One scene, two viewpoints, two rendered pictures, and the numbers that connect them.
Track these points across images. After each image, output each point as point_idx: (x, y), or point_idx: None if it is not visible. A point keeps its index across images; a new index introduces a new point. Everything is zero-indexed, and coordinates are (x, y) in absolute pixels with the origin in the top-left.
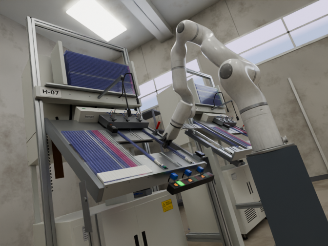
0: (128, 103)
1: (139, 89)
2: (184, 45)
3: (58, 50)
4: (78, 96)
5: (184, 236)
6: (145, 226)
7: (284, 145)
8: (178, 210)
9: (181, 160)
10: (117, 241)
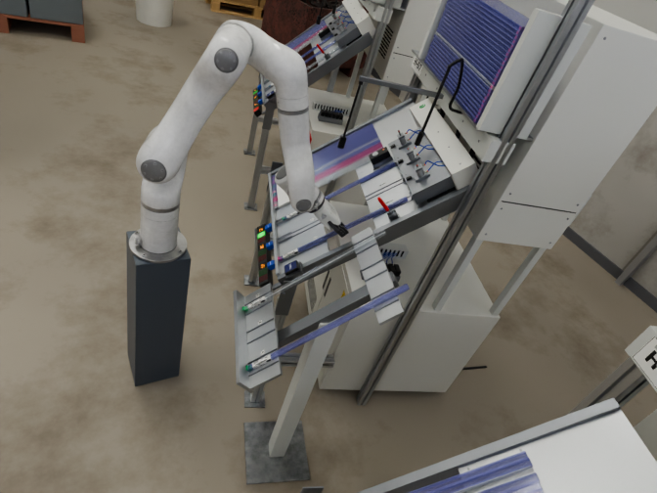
0: (465, 135)
1: (486, 113)
2: (252, 66)
3: None
4: (429, 83)
5: (332, 352)
6: (332, 278)
7: (138, 230)
8: (344, 330)
9: (296, 245)
10: None
